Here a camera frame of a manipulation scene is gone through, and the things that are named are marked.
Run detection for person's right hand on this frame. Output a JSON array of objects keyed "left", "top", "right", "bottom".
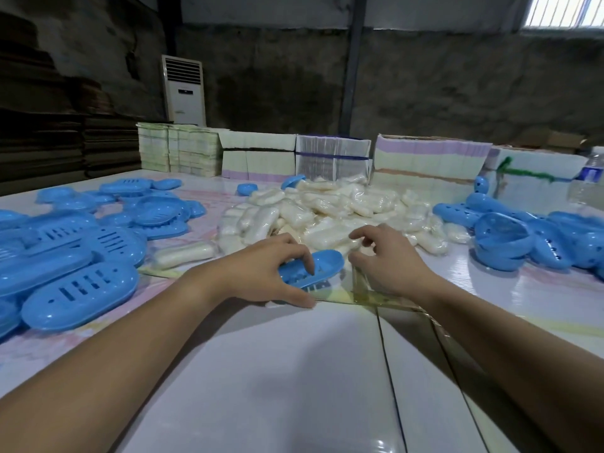
[{"left": 348, "top": 223, "right": 447, "bottom": 308}]

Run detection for person's left hand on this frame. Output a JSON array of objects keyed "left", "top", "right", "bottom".
[{"left": 205, "top": 232, "right": 318, "bottom": 311}]

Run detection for clear plastic bag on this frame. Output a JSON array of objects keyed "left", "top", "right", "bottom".
[{"left": 316, "top": 264, "right": 425, "bottom": 313}]

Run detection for blue slotted plastic base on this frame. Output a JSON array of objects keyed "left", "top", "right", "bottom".
[{"left": 278, "top": 249, "right": 345, "bottom": 291}]

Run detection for pile of white soaps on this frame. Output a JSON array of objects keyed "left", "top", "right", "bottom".
[{"left": 150, "top": 174, "right": 473, "bottom": 271}]

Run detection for pile of blue plastic lids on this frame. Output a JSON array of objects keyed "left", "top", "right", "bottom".
[{"left": 432, "top": 192, "right": 604, "bottom": 281}]

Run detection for pile of blue slotted lids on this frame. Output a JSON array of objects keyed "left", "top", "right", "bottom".
[{"left": 0, "top": 177, "right": 208, "bottom": 339}]

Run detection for person's left forearm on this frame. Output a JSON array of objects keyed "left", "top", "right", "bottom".
[{"left": 0, "top": 277, "right": 227, "bottom": 453}]

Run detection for person's right forearm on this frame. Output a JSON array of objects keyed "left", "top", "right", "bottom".
[{"left": 420, "top": 283, "right": 604, "bottom": 453}]

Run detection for row of stacked flat cartons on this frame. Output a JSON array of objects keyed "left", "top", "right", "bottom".
[{"left": 219, "top": 130, "right": 298, "bottom": 182}]

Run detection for white carton stack, pink stripe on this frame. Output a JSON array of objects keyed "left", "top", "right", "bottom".
[{"left": 371, "top": 134, "right": 493, "bottom": 199}]

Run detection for silver sheet bundle, blue band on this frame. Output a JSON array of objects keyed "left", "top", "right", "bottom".
[{"left": 294, "top": 135, "right": 372, "bottom": 182}]

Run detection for stack of greenish paper sheets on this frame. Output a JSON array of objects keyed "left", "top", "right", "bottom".
[{"left": 137, "top": 122, "right": 227, "bottom": 179}]

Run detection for white sheet stack, green mark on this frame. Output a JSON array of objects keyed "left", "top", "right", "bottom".
[{"left": 483, "top": 145, "right": 588, "bottom": 213}]

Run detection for white standing air conditioner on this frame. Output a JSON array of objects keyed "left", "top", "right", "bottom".
[{"left": 160, "top": 53, "right": 208, "bottom": 126}]

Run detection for brown cardboard box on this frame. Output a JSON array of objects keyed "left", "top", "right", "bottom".
[{"left": 517, "top": 128, "right": 588, "bottom": 154}]

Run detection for clear water bottle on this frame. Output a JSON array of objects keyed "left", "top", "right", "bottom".
[{"left": 568, "top": 153, "right": 604, "bottom": 208}]

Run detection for dark metal pillar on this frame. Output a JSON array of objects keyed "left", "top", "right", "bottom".
[
  {"left": 158, "top": 0, "right": 182, "bottom": 55},
  {"left": 338, "top": 0, "right": 369, "bottom": 137}
]

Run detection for stacks of brown cardboard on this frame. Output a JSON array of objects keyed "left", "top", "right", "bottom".
[{"left": 0, "top": 11, "right": 166, "bottom": 196}]

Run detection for barred window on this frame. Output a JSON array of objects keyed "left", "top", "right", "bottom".
[{"left": 521, "top": 0, "right": 604, "bottom": 31}]

